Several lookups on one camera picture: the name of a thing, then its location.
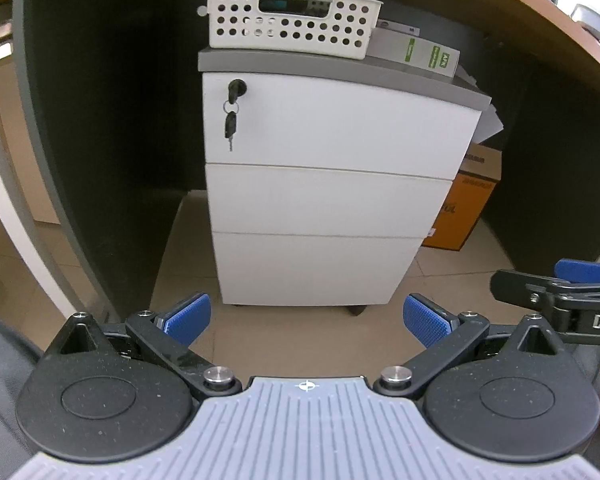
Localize white perforated plastic basket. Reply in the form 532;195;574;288
206;0;382;60

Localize white drawer cabinet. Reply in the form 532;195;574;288
198;48;491;307

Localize green white paper box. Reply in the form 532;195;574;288
366;18;460;78

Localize white drawer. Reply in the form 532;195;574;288
206;164;451;238

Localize black keys in lock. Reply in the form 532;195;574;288
223;79;247;151

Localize orange cardboard box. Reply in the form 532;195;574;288
422;143;502;252

